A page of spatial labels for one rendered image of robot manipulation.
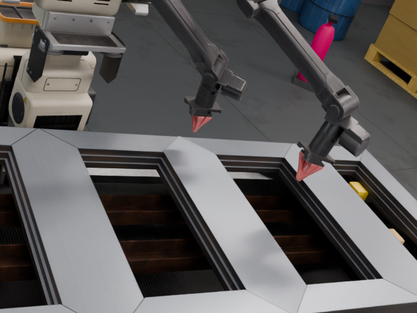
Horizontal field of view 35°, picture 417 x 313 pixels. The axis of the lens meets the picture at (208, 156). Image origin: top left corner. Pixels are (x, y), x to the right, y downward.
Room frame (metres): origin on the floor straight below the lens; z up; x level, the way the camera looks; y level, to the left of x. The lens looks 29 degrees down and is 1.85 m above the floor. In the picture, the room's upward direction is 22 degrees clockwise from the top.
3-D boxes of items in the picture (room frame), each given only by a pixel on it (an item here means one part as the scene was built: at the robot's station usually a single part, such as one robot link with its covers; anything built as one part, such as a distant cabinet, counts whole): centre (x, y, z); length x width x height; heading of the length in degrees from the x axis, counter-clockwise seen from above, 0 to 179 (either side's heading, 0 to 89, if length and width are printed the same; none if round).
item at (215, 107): (1.76, 0.07, 1.05); 0.10 x 0.07 x 0.07; 126
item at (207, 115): (1.76, 0.08, 0.98); 0.07 x 0.07 x 0.09; 36
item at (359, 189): (2.05, -0.53, 0.79); 0.06 x 0.05 x 0.04; 35
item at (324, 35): (5.01, -0.50, 0.29); 0.26 x 0.25 x 0.59; 44
